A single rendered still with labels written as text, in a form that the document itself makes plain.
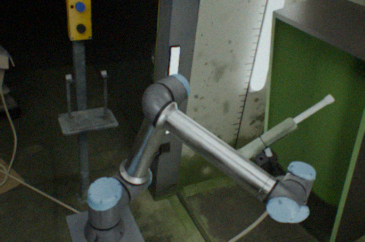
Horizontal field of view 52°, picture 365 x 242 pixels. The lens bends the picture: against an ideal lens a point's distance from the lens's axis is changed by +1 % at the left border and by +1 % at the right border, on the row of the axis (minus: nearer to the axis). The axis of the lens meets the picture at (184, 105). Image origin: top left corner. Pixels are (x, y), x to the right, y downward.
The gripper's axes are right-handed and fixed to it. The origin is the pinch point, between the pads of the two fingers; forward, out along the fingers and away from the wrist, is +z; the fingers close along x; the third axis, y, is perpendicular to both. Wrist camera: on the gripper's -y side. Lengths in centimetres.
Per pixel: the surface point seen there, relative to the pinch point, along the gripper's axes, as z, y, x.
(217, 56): 95, 0, 4
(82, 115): 84, -31, -83
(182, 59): 87, -17, -13
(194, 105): 92, 18, -28
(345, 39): 6, -16, 53
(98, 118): 79, -24, -76
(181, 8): 85, -43, 6
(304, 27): 22, -22, 46
